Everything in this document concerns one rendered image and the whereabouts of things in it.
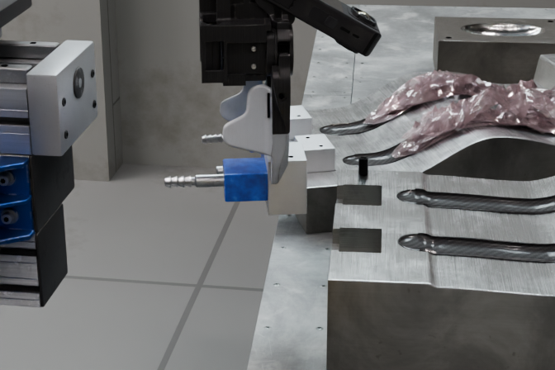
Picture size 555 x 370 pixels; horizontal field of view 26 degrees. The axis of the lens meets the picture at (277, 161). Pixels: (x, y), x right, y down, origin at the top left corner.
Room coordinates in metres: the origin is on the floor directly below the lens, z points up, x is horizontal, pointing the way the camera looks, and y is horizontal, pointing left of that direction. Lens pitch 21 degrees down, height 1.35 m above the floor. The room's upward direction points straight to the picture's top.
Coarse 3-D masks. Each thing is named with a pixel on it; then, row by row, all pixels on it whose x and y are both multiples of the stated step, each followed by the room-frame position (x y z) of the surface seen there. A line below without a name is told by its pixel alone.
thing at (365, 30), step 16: (272, 0) 1.03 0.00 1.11; (288, 0) 1.03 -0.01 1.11; (304, 0) 1.03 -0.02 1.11; (320, 0) 1.03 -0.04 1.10; (336, 0) 1.07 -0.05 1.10; (304, 16) 1.03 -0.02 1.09; (320, 16) 1.03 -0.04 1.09; (336, 16) 1.03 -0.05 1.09; (352, 16) 1.04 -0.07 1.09; (368, 16) 1.05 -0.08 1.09; (336, 32) 1.03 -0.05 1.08; (352, 32) 1.03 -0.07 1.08; (368, 32) 1.03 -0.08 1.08; (352, 48) 1.03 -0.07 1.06; (368, 48) 1.03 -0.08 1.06
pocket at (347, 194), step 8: (344, 184) 1.13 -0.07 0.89; (352, 184) 1.13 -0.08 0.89; (344, 192) 1.13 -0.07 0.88; (352, 192) 1.13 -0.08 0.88; (360, 192) 1.13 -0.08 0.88; (368, 192) 1.13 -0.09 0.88; (376, 192) 1.13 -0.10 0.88; (344, 200) 1.13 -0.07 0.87; (352, 200) 1.13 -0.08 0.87; (360, 200) 1.13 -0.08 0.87; (368, 200) 1.13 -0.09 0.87; (376, 200) 1.13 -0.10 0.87
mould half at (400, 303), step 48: (384, 192) 1.11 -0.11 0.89; (480, 192) 1.12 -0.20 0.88; (528, 192) 1.13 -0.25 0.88; (384, 240) 1.00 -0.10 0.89; (528, 240) 1.01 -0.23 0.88; (336, 288) 0.92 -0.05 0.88; (384, 288) 0.91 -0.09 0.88; (432, 288) 0.91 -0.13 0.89; (480, 288) 0.91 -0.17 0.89; (528, 288) 0.91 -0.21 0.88; (336, 336) 0.92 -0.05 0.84; (384, 336) 0.91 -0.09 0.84; (432, 336) 0.91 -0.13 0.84; (480, 336) 0.91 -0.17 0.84; (528, 336) 0.90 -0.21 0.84
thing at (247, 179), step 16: (224, 160) 1.06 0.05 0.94; (240, 160) 1.06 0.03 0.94; (256, 160) 1.06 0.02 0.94; (288, 160) 1.03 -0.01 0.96; (304, 160) 1.03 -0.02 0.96; (176, 176) 1.04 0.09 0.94; (208, 176) 1.04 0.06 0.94; (224, 176) 1.03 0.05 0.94; (240, 176) 1.03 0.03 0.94; (256, 176) 1.03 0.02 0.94; (288, 176) 1.03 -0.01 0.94; (304, 176) 1.03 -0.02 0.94; (224, 192) 1.03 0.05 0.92; (240, 192) 1.02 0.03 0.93; (256, 192) 1.03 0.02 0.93; (272, 192) 1.02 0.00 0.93; (288, 192) 1.02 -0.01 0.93; (304, 192) 1.03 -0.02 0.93; (272, 208) 1.02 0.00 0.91; (288, 208) 1.03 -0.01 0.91; (304, 208) 1.03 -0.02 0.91
